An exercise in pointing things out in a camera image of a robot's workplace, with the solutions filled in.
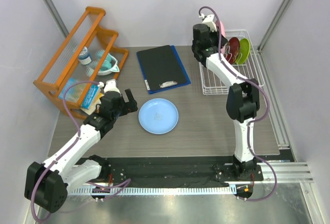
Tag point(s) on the lime green plate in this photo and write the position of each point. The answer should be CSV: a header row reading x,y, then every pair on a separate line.
x,y
244,51

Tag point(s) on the red floral plate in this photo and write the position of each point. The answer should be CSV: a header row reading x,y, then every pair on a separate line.
x,y
232,50

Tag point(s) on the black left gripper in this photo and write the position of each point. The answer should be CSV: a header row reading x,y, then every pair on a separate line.
x,y
132,106

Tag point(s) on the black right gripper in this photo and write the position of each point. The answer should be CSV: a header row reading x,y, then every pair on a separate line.
x,y
215,34

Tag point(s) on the white slotted cable duct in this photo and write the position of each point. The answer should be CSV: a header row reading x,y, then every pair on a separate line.
x,y
89,190

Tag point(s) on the blue black clipboard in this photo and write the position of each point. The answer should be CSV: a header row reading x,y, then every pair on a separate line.
x,y
162,69

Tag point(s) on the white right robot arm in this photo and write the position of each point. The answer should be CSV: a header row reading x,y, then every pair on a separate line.
x,y
243,101

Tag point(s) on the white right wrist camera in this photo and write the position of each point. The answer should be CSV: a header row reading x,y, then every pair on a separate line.
x,y
210,21

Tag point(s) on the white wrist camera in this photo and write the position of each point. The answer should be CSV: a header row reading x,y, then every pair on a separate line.
x,y
110,85
210,21

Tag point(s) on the light blue plate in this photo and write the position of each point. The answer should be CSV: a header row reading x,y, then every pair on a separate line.
x,y
158,116

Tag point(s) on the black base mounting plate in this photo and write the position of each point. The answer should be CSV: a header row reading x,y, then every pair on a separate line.
x,y
176,172

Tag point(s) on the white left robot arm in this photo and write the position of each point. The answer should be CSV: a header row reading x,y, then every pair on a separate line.
x,y
49,183

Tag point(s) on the orange wooden shelf rack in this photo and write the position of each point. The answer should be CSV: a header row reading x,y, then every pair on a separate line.
x,y
64,64

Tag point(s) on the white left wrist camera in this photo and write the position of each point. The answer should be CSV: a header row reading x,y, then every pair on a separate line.
x,y
110,85

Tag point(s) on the pink plate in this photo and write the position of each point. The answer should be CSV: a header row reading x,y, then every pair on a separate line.
x,y
223,39

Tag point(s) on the white bowl with teal items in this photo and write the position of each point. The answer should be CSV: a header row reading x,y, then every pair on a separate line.
x,y
110,65

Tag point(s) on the blue white book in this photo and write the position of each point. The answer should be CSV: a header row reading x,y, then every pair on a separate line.
x,y
91,99

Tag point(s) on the white wire dish rack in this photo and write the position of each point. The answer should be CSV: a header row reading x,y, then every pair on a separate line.
x,y
220,76

